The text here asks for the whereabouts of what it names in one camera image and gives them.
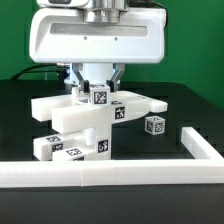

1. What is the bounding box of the white chair seat part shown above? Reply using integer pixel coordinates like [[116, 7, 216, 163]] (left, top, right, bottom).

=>
[[70, 87, 113, 162]]

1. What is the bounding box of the black cable with connector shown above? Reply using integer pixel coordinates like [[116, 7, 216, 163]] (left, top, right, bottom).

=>
[[9, 63, 72, 81]]

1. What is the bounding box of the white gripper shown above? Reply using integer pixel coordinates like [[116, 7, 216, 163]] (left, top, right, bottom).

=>
[[29, 8, 166, 93]]

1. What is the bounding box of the white chair back part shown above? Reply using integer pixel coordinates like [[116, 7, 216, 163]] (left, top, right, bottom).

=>
[[31, 91, 168, 134]]

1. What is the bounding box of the white tagged cube nut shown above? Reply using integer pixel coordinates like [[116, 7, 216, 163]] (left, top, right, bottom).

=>
[[89, 84, 110, 106], [145, 116, 165, 135]]

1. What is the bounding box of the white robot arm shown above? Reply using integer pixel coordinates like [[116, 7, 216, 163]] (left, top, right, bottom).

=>
[[29, 0, 168, 90]]

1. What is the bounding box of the white U-shaped obstacle frame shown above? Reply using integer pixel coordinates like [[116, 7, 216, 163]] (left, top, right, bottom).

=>
[[0, 127, 224, 188]]

